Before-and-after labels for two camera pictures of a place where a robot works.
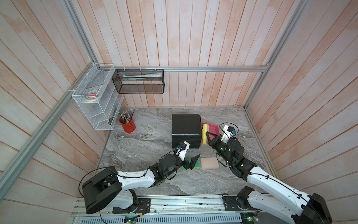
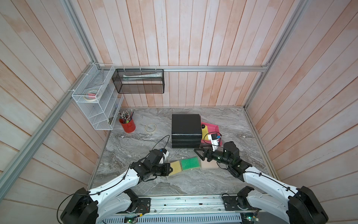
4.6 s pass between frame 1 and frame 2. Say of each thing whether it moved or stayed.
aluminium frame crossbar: stayed
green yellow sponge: stayed
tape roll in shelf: stayed
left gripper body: moved
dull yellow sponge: moved
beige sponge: stayed
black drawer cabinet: stayed
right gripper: moved
